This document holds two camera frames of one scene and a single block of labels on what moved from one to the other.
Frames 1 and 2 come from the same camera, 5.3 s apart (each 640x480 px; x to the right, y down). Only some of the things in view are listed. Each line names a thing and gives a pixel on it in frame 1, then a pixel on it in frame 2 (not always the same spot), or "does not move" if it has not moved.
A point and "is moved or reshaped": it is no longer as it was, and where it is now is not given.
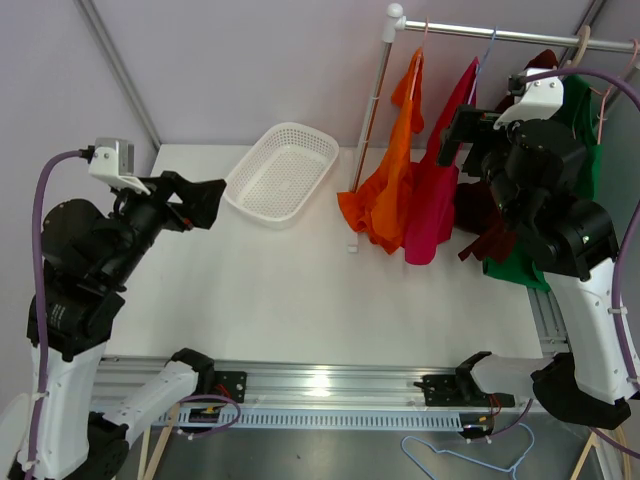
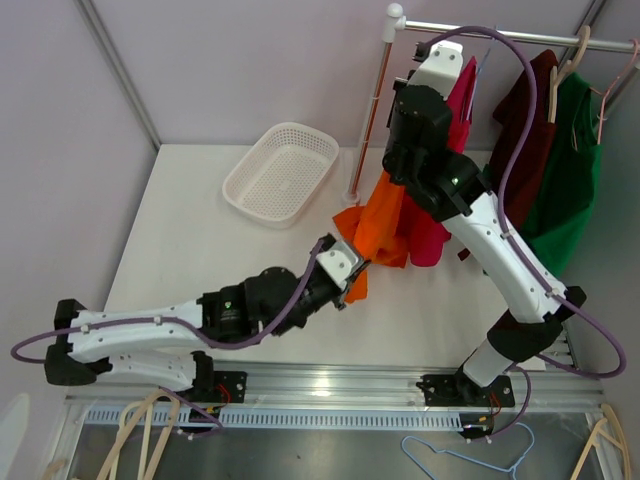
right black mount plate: x=444 y=391 does not move
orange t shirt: x=377 y=206 is moved or reshaped
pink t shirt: x=430 y=210 does not move
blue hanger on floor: x=517 y=465 does not move
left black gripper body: x=154 y=209 to x=315 y=299
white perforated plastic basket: x=279 y=181 does not move
